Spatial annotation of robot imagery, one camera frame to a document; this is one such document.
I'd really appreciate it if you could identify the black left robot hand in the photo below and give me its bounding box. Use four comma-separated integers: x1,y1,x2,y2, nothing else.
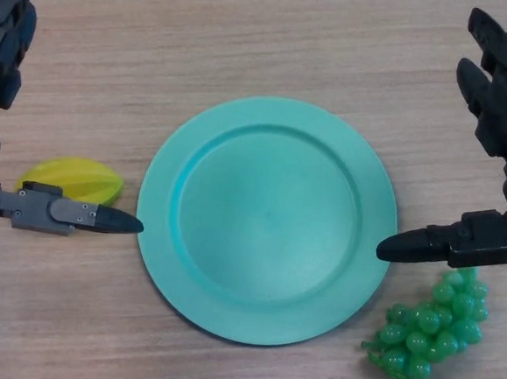
0,0,163,252

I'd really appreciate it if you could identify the green round plate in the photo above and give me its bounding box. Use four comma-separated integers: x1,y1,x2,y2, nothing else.
126,87,407,357

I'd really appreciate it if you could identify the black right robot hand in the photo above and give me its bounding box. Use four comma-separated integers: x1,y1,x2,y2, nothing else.
374,1,507,274

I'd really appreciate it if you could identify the yellow starfruit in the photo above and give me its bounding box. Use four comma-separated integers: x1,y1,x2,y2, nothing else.
13,151,129,210

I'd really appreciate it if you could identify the green grape bunch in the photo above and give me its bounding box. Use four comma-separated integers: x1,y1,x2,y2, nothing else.
357,257,493,379

